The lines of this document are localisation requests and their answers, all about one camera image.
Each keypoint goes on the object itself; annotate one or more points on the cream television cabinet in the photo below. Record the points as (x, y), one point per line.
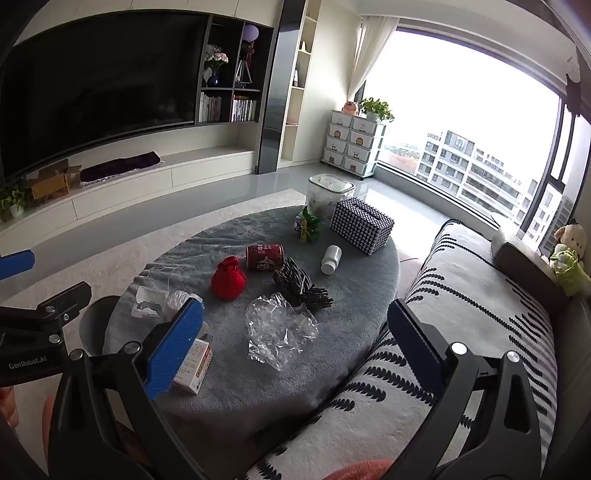
(152, 184)

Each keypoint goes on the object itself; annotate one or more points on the small white red box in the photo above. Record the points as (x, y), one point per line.
(196, 367)

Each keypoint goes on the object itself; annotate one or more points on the small potted plant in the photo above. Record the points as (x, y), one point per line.
(14, 198)

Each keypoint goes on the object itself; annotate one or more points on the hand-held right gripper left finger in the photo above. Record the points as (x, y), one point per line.
(178, 346)

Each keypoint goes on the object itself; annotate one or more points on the green snack packet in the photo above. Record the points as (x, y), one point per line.
(308, 226)

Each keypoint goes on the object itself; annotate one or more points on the pink flowers in blue vase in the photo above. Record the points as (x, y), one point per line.
(216, 60)

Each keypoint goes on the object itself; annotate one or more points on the person's left hand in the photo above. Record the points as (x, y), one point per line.
(7, 406)

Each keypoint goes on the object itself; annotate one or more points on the patterned sofa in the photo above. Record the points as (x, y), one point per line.
(466, 295)

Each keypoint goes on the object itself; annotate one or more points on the white animal-print drawer unit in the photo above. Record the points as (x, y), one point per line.
(353, 147)

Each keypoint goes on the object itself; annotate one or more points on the clear lidded container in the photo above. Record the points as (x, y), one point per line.
(330, 189)

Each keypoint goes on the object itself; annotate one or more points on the leafy potted plant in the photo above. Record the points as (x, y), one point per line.
(376, 108)

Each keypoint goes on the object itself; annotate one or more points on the grey fleece blanket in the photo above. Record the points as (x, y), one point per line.
(258, 397)

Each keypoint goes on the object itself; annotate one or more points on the white pill bottle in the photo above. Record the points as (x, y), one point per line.
(331, 261)

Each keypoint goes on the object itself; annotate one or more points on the black glossy column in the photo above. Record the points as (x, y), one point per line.
(272, 115)

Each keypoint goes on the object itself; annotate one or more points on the cream open shelf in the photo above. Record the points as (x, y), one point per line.
(290, 138)

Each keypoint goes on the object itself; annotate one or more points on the clear plastic wrap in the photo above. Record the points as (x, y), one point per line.
(281, 332)

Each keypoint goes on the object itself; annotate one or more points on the person's leg in pink pants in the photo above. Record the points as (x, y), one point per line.
(360, 470)

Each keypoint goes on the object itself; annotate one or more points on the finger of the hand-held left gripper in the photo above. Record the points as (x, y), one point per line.
(46, 307)
(16, 265)

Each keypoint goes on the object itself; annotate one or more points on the houndstooth tissue box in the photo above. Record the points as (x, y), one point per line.
(360, 226)

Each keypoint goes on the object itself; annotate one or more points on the plush toy in green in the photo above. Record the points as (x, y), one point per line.
(570, 267)

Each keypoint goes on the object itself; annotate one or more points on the large black television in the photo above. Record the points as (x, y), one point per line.
(101, 78)

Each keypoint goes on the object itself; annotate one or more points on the white curtain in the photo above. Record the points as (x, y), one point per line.
(369, 60)

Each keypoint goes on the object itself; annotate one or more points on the grey sofa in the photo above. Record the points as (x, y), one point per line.
(572, 369)

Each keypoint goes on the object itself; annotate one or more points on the clear plastic cup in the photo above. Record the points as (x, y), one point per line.
(154, 295)

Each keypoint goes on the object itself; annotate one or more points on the row of white-spined books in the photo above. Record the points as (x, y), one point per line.
(244, 110)

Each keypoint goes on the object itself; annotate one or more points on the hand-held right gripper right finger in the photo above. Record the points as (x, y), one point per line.
(413, 339)

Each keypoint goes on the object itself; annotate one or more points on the purple balloon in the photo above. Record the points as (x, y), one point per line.
(251, 33)

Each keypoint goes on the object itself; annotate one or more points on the purple cloth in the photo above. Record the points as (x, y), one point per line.
(120, 166)

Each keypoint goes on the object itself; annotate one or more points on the grey-brown cushion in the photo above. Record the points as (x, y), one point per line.
(526, 267)

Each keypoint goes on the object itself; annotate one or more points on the small tripod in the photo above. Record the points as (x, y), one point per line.
(243, 71)

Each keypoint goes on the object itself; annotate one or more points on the cardboard box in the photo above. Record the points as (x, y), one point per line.
(51, 182)

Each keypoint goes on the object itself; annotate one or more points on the row of pastel books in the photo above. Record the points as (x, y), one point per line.
(210, 108)

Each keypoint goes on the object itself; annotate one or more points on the red drink can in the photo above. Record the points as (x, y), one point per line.
(264, 257)

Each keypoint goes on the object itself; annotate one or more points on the pink toy figure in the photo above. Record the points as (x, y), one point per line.
(350, 108)

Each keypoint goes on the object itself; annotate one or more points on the dark bookshelf unit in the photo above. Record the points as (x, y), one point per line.
(221, 88)

